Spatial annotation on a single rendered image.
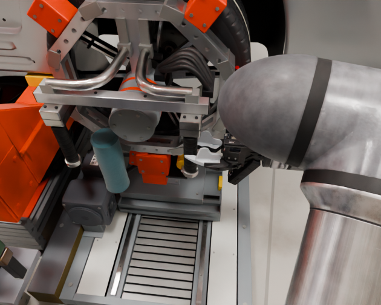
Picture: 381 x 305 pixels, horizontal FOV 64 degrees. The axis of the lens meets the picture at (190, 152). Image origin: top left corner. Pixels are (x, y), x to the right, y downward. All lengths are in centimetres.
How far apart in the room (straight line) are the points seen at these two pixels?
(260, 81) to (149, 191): 121
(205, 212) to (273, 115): 119
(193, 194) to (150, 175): 30
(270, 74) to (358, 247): 17
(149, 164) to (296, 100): 93
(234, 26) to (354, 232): 71
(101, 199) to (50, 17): 68
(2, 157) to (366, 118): 95
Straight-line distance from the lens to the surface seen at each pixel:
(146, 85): 72
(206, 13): 80
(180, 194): 145
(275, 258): 160
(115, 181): 111
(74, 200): 130
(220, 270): 144
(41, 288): 149
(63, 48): 96
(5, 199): 109
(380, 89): 31
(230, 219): 156
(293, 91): 30
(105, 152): 100
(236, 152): 74
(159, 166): 117
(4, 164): 106
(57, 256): 152
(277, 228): 167
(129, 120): 84
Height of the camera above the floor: 142
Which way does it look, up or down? 48 degrees down
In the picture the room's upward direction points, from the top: straight up
